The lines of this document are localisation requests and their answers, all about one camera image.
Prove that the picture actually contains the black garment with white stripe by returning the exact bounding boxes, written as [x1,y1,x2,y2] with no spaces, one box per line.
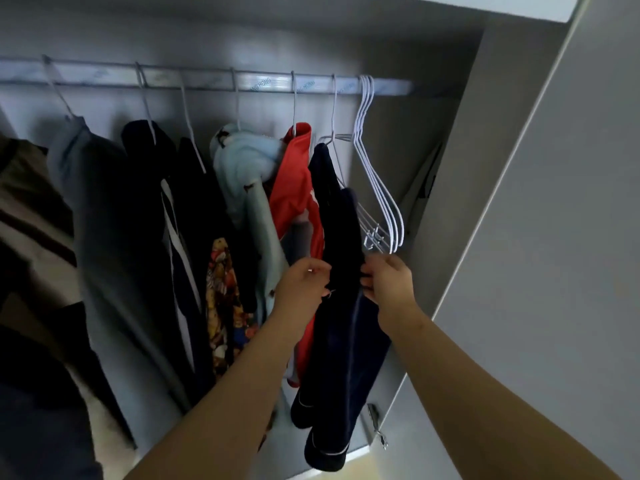
[121,120,217,395]

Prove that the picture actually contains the colourful patterned garment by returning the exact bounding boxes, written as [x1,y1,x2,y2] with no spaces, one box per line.
[205,237,262,381]

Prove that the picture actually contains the person's left forearm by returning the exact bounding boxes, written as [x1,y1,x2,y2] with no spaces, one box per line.
[124,315,313,480]

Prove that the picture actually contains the grey wardrobe door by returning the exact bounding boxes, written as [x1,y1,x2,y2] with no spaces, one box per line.
[382,0,640,480]

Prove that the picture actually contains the light blue garment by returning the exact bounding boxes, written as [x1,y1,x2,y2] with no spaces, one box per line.
[209,123,287,325]

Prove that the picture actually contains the silver metal clothes rod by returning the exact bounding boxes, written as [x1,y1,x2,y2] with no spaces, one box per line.
[0,56,415,96]

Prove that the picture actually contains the person's right forearm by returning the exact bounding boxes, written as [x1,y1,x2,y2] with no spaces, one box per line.
[377,310,622,480]

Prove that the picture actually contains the person's right hand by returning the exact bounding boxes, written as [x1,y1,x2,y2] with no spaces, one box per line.
[359,253,427,336]

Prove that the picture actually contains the red garment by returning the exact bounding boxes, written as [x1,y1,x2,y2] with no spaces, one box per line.
[269,123,327,388]

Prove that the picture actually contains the navy garment with white piping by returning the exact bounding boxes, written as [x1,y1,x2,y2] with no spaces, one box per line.
[290,143,393,473]

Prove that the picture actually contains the metal door hinge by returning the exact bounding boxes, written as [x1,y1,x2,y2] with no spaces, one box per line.
[366,403,390,451]

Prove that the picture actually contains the person's left hand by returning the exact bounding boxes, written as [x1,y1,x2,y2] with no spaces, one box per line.
[273,257,334,341]

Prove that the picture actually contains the grey hooded sweater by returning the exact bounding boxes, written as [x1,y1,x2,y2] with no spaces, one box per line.
[46,115,193,413]

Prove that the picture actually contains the brown and beige striped garment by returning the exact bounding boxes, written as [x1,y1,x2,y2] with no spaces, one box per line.
[0,134,138,448]

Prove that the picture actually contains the empty white wire hanger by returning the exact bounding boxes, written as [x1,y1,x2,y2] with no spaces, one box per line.
[360,75,406,253]
[351,75,396,254]
[356,75,401,254]

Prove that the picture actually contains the dark blue garment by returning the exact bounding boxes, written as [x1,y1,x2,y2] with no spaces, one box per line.
[0,380,105,480]

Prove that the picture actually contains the silver hanger with clips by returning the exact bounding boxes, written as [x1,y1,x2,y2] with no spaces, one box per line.
[315,74,387,253]

